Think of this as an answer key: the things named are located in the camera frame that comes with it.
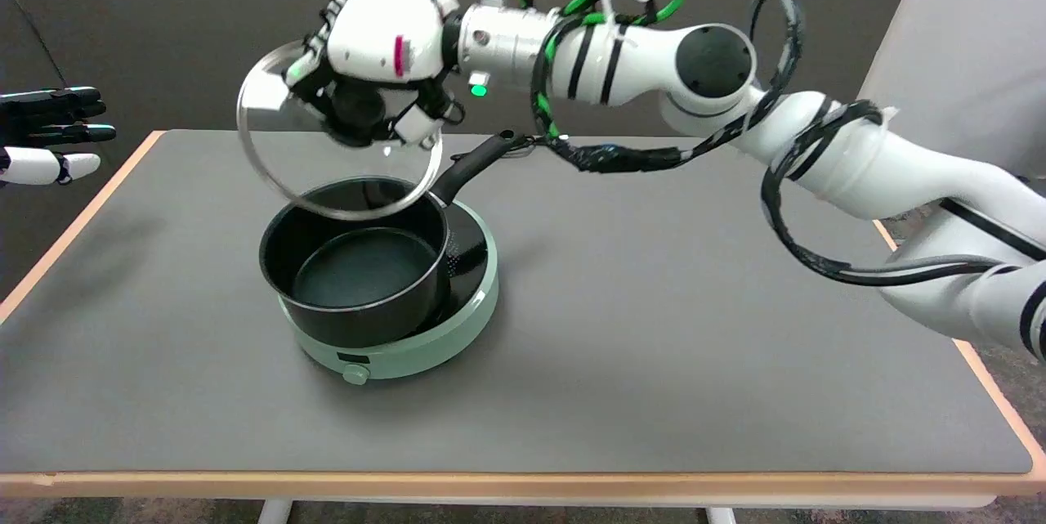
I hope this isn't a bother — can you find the mint green induction cooker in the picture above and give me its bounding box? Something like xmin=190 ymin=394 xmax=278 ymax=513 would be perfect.
xmin=278 ymin=199 xmax=500 ymax=387

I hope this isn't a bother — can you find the grey table mat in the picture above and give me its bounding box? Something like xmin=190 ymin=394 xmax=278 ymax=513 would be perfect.
xmin=0 ymin=129 xmax=1034 ymax=476

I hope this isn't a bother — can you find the glass pot lid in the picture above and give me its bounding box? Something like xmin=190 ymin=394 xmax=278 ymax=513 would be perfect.
xmin=236 ymin=39 xmax=445 ymax=222

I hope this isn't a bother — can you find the black and white left hand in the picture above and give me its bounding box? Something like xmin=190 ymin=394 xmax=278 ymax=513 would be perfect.
xmin=0 ymin=87 xmax=117 ymax=186

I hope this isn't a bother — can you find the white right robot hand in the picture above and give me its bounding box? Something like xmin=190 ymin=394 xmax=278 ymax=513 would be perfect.
xmin=284 ymin=0 xmax=466 ymax=150

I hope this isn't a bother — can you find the black saucepan with handle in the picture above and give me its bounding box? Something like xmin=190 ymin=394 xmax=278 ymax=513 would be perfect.
xmin=259 ymin=130 xmax=527 ymax=348

